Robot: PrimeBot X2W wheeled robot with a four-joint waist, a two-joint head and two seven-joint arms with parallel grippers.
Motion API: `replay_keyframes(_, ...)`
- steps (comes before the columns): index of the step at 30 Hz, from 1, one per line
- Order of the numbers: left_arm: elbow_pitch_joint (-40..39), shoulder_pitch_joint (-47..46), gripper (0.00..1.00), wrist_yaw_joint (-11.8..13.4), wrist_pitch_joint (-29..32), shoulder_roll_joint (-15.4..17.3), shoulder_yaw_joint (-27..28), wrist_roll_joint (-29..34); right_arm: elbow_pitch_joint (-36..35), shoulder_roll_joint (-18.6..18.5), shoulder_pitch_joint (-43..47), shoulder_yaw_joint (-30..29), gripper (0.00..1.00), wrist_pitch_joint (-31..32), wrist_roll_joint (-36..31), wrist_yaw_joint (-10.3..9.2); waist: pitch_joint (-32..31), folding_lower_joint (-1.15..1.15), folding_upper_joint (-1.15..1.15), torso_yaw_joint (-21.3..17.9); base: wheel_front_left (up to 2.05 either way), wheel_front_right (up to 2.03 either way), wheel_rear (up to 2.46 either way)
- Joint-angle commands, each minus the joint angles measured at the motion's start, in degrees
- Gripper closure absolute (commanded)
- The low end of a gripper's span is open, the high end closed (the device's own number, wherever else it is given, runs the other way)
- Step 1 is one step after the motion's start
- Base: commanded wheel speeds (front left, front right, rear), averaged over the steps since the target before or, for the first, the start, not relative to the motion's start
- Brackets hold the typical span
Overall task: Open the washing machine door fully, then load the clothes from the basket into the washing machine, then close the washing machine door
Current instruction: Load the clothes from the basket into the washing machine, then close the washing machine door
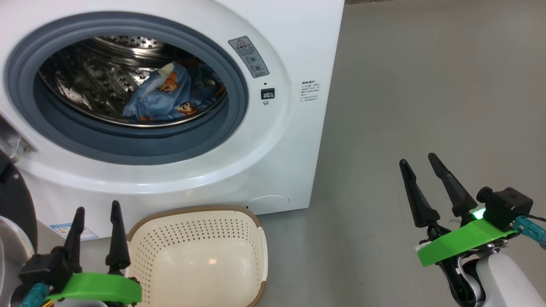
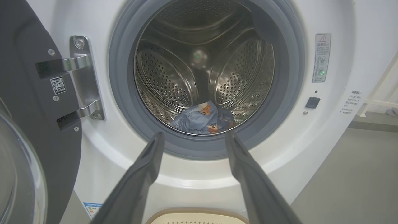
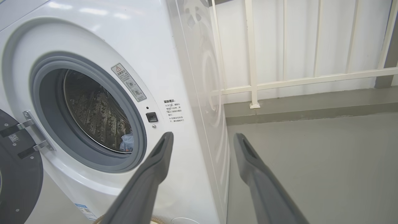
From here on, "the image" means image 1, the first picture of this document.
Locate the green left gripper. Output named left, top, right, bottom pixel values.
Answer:
left=46, top=200, right=142, bottom=305

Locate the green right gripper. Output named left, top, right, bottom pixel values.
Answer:
left=399, top=153, right=519, bottom=268

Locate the black round glass washer door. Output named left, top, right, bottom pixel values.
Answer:
left=0, top=149, right=38, bottom=307

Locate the blue and white bear-print garment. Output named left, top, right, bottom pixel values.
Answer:
left=122, top=61, right=192, bottom=122

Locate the metal door hinge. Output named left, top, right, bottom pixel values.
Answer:
left=0, top=112, right=38, bottom=162

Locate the white front-load washing machine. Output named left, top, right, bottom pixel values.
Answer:
left=0, top=0, right=345, bottom=241

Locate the stainless steel washing machine drum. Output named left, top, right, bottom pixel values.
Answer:
left=38, top=35, right=229, bottom=128

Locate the blue energy label sticker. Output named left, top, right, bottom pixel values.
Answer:
left=49, top=224, right=99, bottom=241

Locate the cream perforated laundry basket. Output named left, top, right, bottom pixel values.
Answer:
left=125, top=206, right=268, bottom=307

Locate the small printed text sticker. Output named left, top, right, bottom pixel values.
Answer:
left=300, top=80, right=320, bottom=104

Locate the round white filter cover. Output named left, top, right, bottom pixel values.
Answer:
left=247, top=195, right=290, bottom=214

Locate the grey warning label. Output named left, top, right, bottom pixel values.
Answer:
left=228, top=36, right=270, bottom=78

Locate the teal left camera cable plug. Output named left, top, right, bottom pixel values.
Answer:
left=19, top=283, right=51, bottom=307

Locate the teal camera cable plug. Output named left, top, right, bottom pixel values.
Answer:
left=19, top=283, right=51, bottom=307
left=512, top=215, right=546, bottom=250

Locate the teal right camera cable plug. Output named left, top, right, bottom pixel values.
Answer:
left=512, top=215, right=546, bottom=250

